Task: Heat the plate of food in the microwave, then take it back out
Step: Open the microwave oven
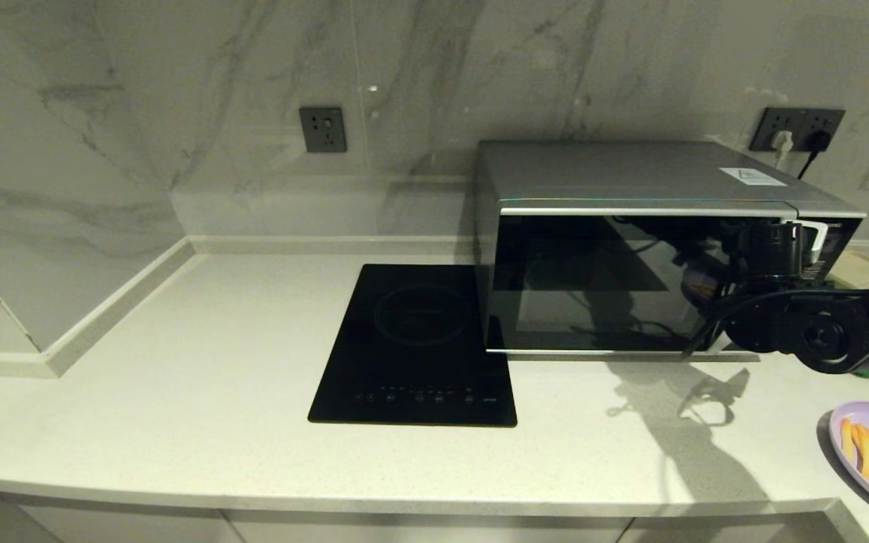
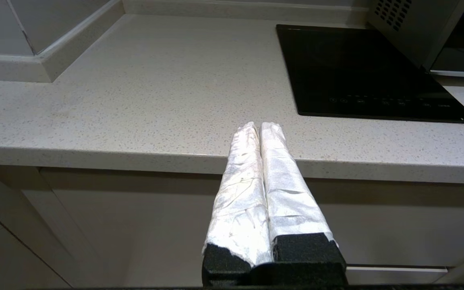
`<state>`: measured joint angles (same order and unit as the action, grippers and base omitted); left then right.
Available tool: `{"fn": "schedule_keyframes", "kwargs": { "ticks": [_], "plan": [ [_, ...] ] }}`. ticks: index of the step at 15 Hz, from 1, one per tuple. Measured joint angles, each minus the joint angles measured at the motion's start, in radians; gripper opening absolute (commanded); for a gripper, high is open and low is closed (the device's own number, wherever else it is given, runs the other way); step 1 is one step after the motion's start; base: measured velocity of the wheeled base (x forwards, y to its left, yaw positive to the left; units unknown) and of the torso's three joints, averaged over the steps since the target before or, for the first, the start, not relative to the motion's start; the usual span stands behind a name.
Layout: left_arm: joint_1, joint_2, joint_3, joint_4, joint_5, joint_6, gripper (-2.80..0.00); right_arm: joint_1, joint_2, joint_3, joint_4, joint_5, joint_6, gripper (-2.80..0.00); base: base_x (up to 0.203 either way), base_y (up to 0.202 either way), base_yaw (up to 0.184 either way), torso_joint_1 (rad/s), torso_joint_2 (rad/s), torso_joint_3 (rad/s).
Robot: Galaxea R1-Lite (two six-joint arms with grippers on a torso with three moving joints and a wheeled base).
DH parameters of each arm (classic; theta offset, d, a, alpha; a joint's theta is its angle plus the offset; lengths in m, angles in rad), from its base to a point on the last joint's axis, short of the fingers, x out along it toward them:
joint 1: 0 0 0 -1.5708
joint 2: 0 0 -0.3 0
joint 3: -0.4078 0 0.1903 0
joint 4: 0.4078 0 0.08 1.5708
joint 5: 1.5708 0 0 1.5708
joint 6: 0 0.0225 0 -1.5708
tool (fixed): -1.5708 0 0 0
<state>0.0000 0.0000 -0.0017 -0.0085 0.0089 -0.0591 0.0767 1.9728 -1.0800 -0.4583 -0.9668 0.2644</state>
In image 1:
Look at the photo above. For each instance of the silver microwave oven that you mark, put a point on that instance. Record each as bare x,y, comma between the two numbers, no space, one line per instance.
631,170

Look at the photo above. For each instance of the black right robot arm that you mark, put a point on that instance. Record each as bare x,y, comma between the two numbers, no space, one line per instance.
823,335

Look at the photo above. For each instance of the white label sticker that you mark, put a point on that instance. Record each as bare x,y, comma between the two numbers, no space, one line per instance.
753,176

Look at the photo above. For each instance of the grey single wall socket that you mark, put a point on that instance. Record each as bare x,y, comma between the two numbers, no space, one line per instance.
323,130

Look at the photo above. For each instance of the black glass microwave door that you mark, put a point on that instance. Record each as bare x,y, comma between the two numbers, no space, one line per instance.
593,286

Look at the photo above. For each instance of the black power plug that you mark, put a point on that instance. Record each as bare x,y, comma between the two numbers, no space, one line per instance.
820,140

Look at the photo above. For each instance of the white power plug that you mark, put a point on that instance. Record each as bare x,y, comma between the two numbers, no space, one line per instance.
782,140

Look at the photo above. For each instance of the grey double wall socket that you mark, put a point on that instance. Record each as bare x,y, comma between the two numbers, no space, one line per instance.
763,119

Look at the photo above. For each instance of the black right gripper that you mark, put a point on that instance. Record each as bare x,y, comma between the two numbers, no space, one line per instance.
778,249

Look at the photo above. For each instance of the black induction cooktop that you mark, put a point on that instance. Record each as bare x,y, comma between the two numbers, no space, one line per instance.
412,347

